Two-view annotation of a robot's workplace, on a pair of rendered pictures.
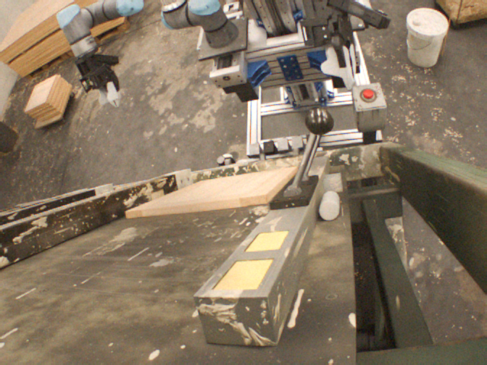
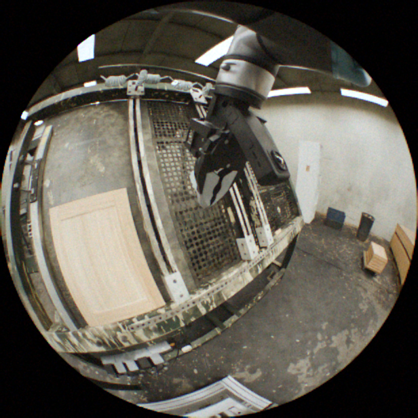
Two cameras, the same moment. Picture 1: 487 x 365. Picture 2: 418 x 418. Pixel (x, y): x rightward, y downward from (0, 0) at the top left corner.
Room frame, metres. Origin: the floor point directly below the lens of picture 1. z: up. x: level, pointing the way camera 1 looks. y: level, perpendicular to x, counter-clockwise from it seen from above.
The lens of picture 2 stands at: (0.93, -0.14, 1.40)
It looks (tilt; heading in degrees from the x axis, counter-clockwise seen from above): 21 degrees down; 101
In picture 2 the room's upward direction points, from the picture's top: straight up
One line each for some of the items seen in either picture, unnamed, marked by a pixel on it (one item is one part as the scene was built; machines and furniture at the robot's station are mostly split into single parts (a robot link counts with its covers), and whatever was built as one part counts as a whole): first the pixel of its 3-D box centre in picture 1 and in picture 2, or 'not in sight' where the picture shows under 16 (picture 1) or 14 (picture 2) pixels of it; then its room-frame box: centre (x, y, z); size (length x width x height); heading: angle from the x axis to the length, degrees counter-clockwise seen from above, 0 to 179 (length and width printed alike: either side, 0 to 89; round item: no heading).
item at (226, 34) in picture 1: (218, 29); not in sight; (1.09, -0.39, 1.09); 0.15 x 0.15 x 0.10
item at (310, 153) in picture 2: not in sight; (309, 181); (2.92, 3.36, 1.03); 0.61 x 0.58 x 2.05; 47
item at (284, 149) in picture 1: (274, 156); (148, 362); (0.67, -0.17, 0.69); 0.50 x 0.14 x 0.24; 50
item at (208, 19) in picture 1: (206, 11); not in sight; (1.09, -0.39, 1.20); 0.13 x 0.12 x 0.14; 34
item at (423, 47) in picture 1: (426, 34); not in sight; (0.73, -1.71, 0.24); 0.32 x 0.30 x 0.47; 47
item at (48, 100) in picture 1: (48, 104); (373, 258); (3.78, 1.06, 0.20); 0.61 x 0.53 x 0.40; 47
